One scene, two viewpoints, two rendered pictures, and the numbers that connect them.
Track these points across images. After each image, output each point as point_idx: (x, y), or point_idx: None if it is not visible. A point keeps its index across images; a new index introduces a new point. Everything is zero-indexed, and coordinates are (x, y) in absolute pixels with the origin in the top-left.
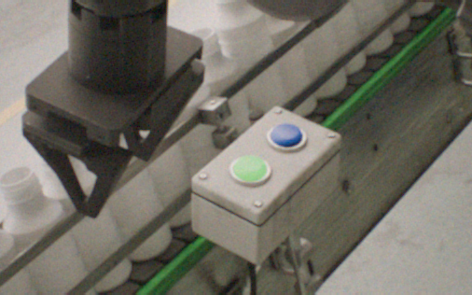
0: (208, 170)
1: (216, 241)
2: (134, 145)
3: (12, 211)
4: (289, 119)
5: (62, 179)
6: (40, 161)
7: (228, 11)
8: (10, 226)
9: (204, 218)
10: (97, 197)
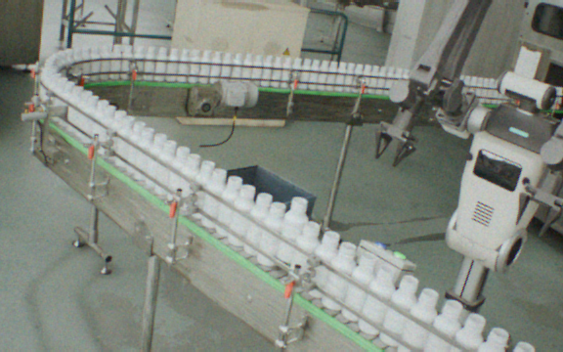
0: (400, 260)
1: (399, 286)
2: (518, 221)
3: (413, 294)
4: (368, 242)
5: (546, 226)
6: (391, 277)
7: (304, 214)
8: (414, 300)
9: (400, 279)
10: (547, 228)
